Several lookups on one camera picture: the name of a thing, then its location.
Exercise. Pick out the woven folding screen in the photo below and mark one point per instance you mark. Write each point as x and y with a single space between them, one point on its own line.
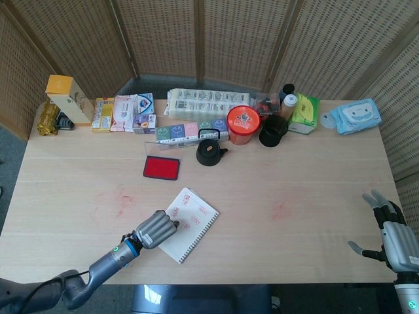
163 36

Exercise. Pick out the black mesh pen holder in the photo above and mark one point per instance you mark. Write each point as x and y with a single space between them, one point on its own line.
271 134

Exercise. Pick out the dark bottle black cap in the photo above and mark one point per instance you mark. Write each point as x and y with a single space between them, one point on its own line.
288 89

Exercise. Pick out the clear plastic food container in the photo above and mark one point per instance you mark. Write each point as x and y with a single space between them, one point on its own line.
266 103

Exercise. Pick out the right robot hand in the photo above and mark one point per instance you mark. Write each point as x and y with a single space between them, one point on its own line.
401 242

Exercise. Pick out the white round plastic lid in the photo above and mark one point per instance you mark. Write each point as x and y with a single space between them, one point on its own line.
326 120

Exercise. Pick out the dark grey plastic holder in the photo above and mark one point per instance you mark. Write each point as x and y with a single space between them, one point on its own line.
63 121

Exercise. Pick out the yellow flat box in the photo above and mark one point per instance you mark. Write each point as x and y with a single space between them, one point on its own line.
103 114

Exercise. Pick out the large clear tissue pack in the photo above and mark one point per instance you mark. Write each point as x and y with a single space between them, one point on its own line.
203 103

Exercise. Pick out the dark robot base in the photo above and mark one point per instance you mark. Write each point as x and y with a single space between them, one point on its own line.
196 299

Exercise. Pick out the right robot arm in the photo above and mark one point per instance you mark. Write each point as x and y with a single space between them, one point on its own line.
407 294

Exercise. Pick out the brown bottle white cap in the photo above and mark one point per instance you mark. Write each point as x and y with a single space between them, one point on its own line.
288 106

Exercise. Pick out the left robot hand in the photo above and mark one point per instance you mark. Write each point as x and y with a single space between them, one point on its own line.
155 229

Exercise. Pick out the multicolour pocket tissue row pack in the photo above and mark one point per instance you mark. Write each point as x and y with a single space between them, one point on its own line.
183 131

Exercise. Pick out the white spiral notebook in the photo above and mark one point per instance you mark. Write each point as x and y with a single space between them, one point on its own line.
193 229

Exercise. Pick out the orange instant noodle cup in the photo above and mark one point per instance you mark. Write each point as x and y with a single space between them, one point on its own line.
244 122

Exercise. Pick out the gold foil pack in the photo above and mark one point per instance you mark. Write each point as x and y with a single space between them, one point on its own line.
47 119

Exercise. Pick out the green tissue pack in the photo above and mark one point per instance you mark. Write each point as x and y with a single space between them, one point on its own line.
304 112

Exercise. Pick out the purple small box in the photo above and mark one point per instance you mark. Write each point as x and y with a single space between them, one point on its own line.
144 124

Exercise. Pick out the blue and white soap box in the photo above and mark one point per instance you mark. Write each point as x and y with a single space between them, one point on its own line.
144 103

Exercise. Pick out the tall cream gift box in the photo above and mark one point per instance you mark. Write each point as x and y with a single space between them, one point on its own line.
70 101

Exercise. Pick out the black teapot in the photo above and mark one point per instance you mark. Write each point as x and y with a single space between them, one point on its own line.
209 152

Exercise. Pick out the red ink pad clear lid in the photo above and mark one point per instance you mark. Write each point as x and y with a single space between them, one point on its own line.
162 168

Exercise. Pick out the light blue wet wipes pack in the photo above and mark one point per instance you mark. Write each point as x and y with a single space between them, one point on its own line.
357 116

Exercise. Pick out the pink wet wipes pack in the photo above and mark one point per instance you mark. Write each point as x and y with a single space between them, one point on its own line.
122 112

